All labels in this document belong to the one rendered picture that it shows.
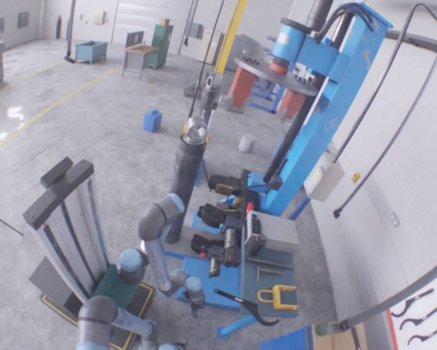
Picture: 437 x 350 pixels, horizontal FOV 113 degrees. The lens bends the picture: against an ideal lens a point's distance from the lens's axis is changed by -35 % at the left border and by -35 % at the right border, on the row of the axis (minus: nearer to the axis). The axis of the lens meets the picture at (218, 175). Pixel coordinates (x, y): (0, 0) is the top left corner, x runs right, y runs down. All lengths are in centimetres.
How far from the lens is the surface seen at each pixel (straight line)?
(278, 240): 165
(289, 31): 141
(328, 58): 150
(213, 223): 185
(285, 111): 156
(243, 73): 139
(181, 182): 182
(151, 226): 101
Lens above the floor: 235
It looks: 38 degrees down
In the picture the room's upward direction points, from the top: 21 degrees clockwise
